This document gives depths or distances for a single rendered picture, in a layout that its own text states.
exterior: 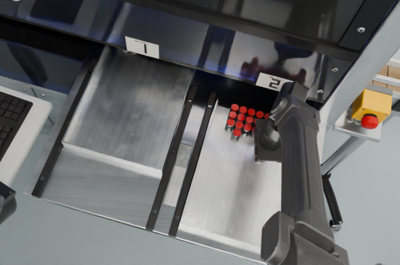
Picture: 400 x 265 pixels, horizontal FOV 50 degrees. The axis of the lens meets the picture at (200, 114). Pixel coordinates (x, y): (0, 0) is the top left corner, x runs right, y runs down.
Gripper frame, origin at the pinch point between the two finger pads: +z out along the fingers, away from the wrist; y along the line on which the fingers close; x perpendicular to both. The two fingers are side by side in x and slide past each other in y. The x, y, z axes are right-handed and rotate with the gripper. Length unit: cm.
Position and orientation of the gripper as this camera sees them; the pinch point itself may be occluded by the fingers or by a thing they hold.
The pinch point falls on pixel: (262, 153)
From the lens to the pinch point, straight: 109.1
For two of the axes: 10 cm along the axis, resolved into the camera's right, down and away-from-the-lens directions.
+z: -0.7, 4.3, 9.0
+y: 0.2, -9.0, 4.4
